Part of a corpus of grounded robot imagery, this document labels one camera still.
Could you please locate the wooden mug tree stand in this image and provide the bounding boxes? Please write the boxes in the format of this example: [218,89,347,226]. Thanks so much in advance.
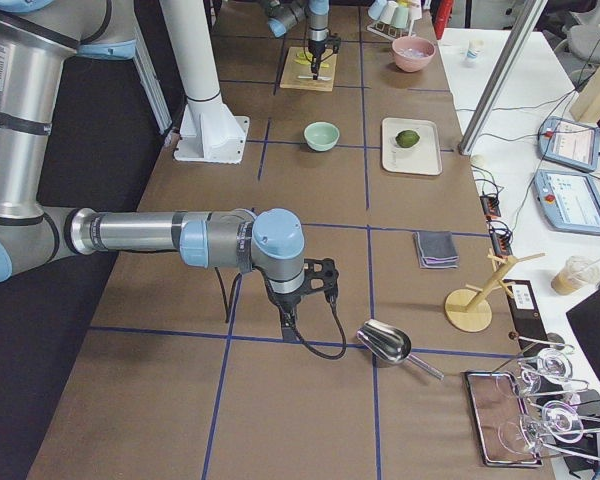
[444,249,545,333]

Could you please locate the aluminium frame post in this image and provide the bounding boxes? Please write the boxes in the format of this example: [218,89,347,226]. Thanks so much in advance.
[458,0,548,156]

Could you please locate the green avocado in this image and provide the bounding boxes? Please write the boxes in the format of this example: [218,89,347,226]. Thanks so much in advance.
[395,130,420,149]

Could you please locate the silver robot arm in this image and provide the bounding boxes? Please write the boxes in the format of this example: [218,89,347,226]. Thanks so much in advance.
[0,1,308,341]
[258,0,330,80]

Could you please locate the light blue cup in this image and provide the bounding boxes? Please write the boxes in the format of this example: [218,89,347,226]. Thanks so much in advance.
[368,0,387,20]

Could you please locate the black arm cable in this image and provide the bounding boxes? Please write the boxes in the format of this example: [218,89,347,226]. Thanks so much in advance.
[214,264,349,360]

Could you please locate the white cup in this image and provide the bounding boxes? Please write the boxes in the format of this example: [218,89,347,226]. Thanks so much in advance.
[379,0,399,24]

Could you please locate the upper teach pendant tablet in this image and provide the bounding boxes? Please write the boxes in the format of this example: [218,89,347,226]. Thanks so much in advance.
[538,116,600,173]

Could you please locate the pale green cup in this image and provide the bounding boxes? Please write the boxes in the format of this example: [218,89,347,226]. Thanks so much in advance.
[388,1,409,30]

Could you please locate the wooden cutting board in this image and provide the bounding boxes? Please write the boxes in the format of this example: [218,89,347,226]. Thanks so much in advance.
[280,46,338,92]

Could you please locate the lower teach pendant tablet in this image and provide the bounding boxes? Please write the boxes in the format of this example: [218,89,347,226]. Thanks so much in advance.
[533,170,600,236]

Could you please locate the iced coffee cup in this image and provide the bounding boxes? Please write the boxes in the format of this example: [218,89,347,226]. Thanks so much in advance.
[551,256,600,295]

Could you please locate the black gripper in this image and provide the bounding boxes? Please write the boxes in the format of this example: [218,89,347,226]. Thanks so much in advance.
[308,39,326,76]
[268,291,302,343]

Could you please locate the light green bowl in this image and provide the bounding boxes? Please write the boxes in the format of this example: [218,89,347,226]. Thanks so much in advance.
[303,121,340,152]

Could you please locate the teach pendant tablet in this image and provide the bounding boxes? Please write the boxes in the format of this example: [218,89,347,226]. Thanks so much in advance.
[533,170,600,236]
[538,116,600,173]

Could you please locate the pink bowl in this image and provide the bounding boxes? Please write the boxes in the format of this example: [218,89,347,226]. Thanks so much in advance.
[391,36,436,73]

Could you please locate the metal tray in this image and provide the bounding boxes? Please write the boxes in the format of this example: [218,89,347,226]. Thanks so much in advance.
[464,371,543,469]

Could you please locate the red object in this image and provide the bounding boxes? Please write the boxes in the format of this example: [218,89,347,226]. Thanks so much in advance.
[431,0,454,40]

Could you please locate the white rabbit tray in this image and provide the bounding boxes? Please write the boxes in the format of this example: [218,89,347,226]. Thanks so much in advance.
[381,117,442,176]

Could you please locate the grey folded cloth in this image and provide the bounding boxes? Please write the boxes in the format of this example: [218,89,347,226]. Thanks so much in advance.
[413,230,459,269]

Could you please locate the paper cup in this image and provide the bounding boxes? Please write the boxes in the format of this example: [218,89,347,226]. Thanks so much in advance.
[464,39,484,68]

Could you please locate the black box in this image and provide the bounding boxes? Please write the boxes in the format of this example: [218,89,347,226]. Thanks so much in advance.
[505,279,547,340]

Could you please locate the white wire cup rack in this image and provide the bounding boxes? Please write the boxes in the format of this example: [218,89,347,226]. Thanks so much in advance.
[366,20,413,40]

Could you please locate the metal scoop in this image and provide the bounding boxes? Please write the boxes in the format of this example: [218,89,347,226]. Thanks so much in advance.
[356,319,445,380]

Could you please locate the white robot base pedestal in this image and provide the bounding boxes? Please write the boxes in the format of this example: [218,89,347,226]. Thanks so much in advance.
[160,0,250,164]

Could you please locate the white plastic spoon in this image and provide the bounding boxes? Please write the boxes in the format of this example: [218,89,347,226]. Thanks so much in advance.
[297,75,333,82]

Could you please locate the glass cup rack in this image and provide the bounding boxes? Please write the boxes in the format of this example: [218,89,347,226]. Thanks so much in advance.
[497,332,600,464]

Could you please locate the clear ice cubes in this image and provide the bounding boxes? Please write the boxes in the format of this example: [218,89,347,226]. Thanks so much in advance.
[396,45,429,60]

